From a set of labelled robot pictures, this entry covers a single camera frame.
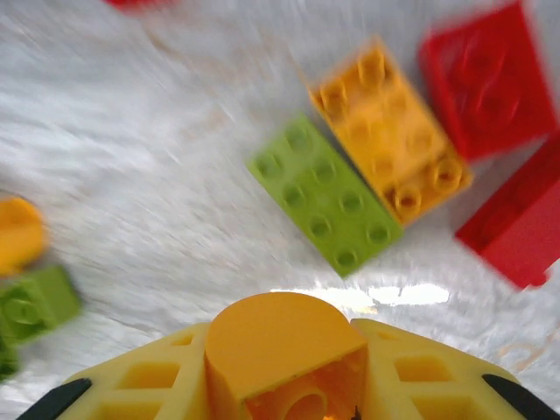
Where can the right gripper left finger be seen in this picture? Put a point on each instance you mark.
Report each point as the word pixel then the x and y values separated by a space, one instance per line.
pixel 144 376

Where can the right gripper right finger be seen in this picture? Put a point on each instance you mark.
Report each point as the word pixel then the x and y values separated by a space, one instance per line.
pixel 420 372

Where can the green eight-stud lego brick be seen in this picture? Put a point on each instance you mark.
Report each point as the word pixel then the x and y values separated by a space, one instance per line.
pixel 324 192

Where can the small red lego brick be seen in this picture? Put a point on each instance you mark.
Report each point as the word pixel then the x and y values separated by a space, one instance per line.
pixel 135 2

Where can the small green lego brick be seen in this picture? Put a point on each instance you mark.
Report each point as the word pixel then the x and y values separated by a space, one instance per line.
pixel 37 302

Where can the long green lego brick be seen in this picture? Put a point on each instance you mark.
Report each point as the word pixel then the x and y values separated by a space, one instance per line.
pixel 6 363

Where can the long red lego brick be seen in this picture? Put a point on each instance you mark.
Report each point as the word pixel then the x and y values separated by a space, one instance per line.
pixel 520 227

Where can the orange round lego plate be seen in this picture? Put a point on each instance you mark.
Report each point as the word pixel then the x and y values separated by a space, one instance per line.
pixel 19 234

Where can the orange eight-stud lego brick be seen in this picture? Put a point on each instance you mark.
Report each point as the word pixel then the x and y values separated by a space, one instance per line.
pixel 389 131

